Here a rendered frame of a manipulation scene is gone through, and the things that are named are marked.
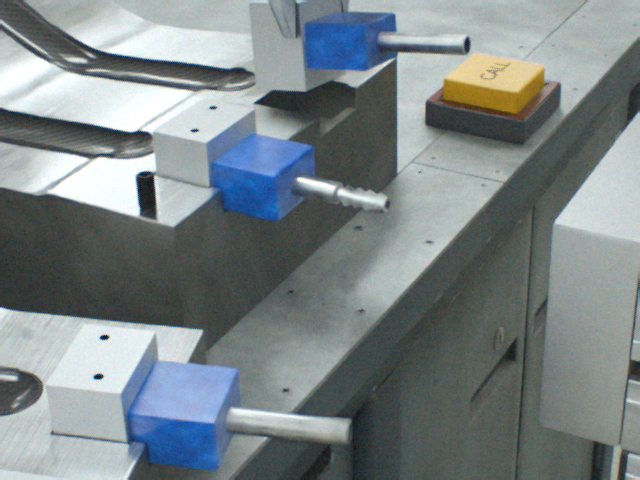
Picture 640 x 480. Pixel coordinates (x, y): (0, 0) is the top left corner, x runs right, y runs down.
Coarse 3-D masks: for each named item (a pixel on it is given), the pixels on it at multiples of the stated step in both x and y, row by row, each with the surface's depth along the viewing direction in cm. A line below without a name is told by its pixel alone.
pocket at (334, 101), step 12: (324, 84) 84; (336, 84) 83; (348, 84) 83; (264, 96) 82; (276, 96) 83; (288, 96) 84; (300, 96) 85; (312, 96) 85; (324, 96) 84; (336, 96) 84; (348, 96) 83; (276, 108) 83; (288, 108) 85; (300, 108) 86; (312, 108) 85; (324, 108) 85; (336, 108) 84; (348, 108) 83; (324, 120) 85; (336, 120) 82; (324, 132) 80
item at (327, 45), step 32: (256, 0) 78; (320, 0) 79; (256, 32) 79; (320, 32) 77; (352, 32) 76; (384, 32) 77; (416, 32) 76; (256, 64) 79; (288, 64) 78; (320, 64) 78; (352, 64) 77
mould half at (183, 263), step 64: (64, 0) 95; (0, 64) 87; (384, 64) 86; (128, 128) 79; (320, 128) 79; (384, 128) 88; (0, 192) 73; (64, 192) 71; (128, 192) 71; (192, 192) 71; (0, 256) 76; (64, 256) 73; (128, 256) 70; (192, 256) 70; (256, 256) 76; (128, 320) 72; (192, 320) 71
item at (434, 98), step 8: (440, 88) 99; (544, 88) 99; (552, 88) 99; (432, 96) 98; (440, 96) 98; (536, 96) 98; (544, 96) 98; (448, 104) 97; (456, 104) 97; (464, 104) 97; (528, 104) 96; (536, 104) 96; (488, 112) 95; (496, 112) 95; (504, 112) 95; (528, 112) 95
